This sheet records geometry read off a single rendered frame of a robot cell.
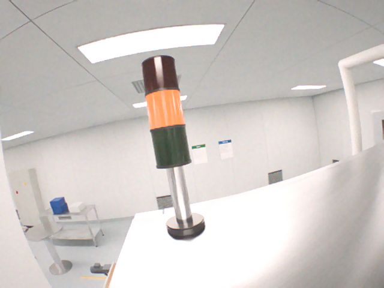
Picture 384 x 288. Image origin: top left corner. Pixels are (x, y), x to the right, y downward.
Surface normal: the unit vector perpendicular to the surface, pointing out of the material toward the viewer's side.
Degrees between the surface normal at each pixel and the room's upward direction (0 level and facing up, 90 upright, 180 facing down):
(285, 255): 0
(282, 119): 90
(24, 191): 90
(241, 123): 90
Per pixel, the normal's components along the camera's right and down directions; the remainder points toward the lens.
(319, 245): -0.16, -0.99
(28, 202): 0.13, 0.03
